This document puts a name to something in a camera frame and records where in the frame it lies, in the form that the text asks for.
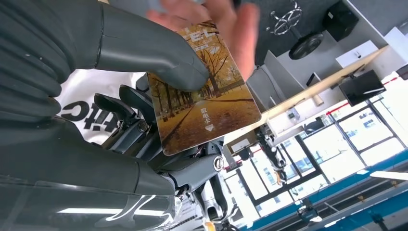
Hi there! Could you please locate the black background robot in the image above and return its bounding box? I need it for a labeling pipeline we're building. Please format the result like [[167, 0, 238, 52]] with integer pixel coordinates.
[[256, 124, 288, 186]]

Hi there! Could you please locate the white office desk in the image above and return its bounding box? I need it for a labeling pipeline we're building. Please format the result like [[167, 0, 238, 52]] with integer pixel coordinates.
[[223, 0, 408, 154]]

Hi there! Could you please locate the black monitor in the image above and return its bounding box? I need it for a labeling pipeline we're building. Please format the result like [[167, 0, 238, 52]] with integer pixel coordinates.
[[338, 69, 387, 107]]

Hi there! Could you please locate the person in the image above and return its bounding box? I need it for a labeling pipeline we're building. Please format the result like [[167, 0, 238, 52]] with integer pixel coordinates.
[[55, 0, 260, 146]]

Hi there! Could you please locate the black computer tower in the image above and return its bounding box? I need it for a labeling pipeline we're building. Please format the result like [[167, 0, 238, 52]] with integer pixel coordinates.
[[322, 1, 359, 33]]

